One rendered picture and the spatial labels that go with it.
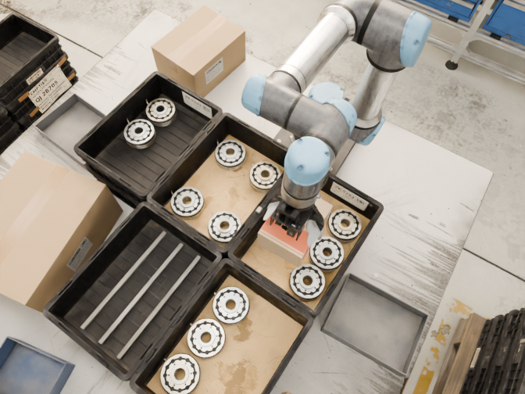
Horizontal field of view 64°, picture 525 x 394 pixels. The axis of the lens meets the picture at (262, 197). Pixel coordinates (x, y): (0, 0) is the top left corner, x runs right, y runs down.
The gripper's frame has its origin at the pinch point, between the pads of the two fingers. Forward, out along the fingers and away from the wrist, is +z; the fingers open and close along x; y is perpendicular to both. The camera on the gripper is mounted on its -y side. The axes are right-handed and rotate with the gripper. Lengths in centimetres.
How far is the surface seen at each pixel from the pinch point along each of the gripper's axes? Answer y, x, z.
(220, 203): -3.8, -26.8, 26.8
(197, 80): -42, -63, 28
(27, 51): -34, -163, 61
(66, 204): 23, -63, 20
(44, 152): 9, -98, 40
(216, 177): -11.0, -33.1, 26.8
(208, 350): 35.0, -4.2, 23.3
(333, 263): -4.2, 13.2, 23.9
